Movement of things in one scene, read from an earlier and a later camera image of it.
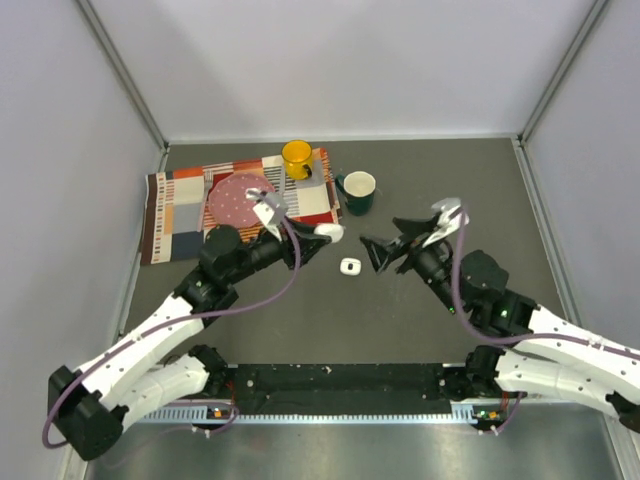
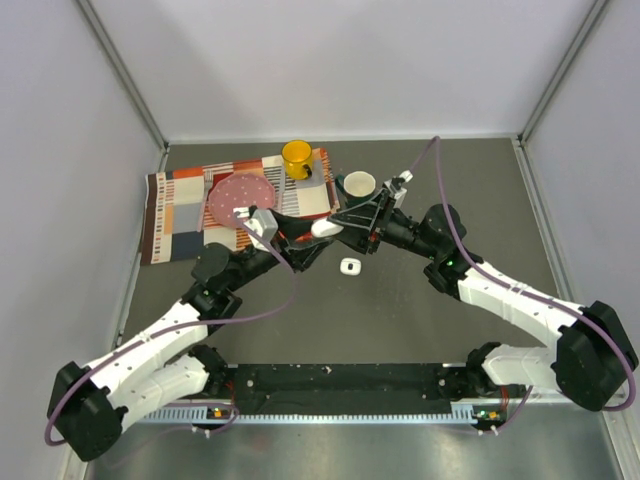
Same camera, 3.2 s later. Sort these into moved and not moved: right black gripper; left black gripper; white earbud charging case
Moved: right black gripper
Not moved: white earbud charging case; left black gripper
